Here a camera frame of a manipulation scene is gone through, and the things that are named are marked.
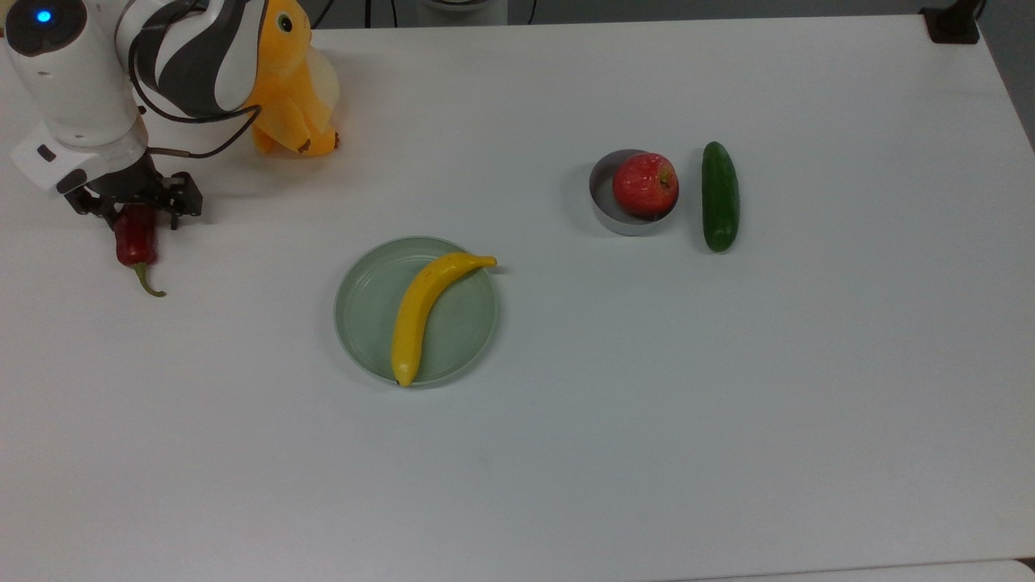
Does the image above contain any pale green plastic plate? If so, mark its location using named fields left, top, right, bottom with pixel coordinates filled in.
left=334, top=235, right=500, bottom=387

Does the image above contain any red apple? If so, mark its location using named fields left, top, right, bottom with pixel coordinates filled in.
left=612, top=153, right=680, bottom=219

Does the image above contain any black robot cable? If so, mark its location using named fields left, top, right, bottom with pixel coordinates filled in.
left=129, top=32, right=264, bottom=160

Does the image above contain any red chili pepper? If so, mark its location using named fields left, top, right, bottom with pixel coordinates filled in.
left=113, top=206, right=167, bottom=298

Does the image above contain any black camera stand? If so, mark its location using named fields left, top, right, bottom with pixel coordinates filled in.
left=920, top=0, right=984, bottom=45

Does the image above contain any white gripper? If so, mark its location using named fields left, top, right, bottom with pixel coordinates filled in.
left=10, top=121, right=203, bottom=231

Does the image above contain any orange plush toy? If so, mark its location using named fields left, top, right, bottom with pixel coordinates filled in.
left=241, top=0, right=341, bottom=158

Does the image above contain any small grey bowl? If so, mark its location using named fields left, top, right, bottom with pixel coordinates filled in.
left=589, top=149, right=680, bottom=237

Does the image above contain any green cucumber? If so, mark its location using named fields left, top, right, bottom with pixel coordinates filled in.
left=701, top=141, right=741, bottom=253

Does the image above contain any yellow banana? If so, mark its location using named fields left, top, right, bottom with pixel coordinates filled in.
left=391, top=252, right=498, bottom=388

